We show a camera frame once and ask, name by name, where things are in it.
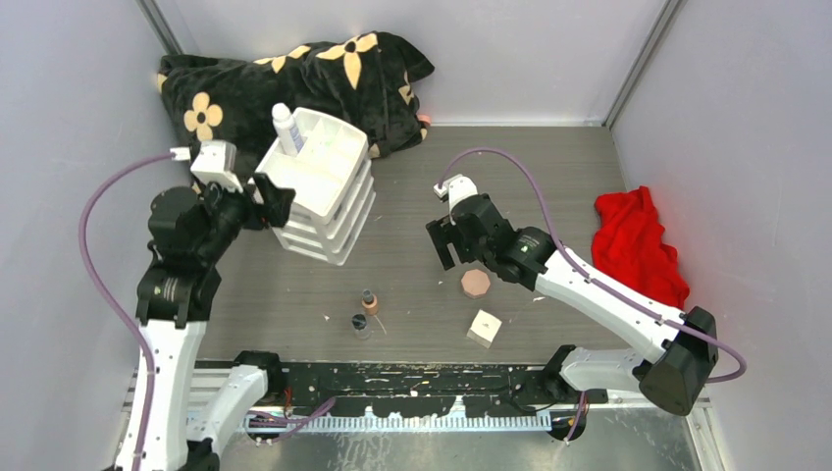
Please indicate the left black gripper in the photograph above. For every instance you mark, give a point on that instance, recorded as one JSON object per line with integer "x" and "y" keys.
{"x": 274, "y": 209}

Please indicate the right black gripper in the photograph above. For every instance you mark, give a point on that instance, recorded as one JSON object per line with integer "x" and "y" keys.
{"x": 444, "y": 233}

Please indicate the white plastic drawer organizer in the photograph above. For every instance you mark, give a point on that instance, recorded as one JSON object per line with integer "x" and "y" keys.
{"x": 333, "y": 183}

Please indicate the white plastic bottle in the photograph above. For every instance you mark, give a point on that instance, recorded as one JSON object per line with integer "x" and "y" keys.
{"x": 287, "y": 129}

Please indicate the tan foundation bottle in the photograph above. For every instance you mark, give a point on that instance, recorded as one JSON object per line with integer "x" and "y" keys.
{"x": 369, "y": 302}

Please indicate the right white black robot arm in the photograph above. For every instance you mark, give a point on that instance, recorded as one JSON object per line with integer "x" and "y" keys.
{"x": 670, "y": 354}

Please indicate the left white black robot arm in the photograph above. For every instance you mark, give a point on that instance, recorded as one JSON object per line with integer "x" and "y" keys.
{"x": 190, "y": 232}

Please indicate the pink octagonal compact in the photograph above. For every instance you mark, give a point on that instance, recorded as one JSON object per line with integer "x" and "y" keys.
{"x": 475, "y": 283}

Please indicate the white cube box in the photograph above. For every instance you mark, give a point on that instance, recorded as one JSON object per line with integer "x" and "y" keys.
{"x": 484, "y": 328}

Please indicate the clear jar black lid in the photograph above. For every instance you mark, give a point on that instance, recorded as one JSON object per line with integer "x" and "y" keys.
{"x": 360, "y": 326}

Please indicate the black floral plush blanket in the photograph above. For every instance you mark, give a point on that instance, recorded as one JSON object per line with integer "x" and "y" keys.
{"x": 365, "y": 81}

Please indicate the red cloth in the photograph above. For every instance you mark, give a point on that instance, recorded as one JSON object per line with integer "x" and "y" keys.
{"x": 628, "y": 246}

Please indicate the small green circuit board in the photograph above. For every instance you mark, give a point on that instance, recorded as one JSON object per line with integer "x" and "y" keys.
{"x": 266, "y": 420}

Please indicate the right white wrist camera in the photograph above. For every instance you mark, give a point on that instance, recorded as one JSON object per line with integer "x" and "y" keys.
{"x": 454, "y": 190}

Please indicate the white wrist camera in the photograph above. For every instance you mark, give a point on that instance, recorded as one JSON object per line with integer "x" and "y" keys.
{"x": 454, "y": 190}
{"x": 214, "y": 163}

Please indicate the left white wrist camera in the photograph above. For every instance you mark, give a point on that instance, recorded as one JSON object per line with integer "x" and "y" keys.
{"x": 214, "y": 163}

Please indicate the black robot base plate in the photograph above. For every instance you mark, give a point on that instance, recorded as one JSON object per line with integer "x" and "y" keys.
{"x": 413, "y": 390}

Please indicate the aluminium frame rail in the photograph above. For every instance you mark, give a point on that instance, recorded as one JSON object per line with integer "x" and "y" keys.
{"x": 552, "y": 419}

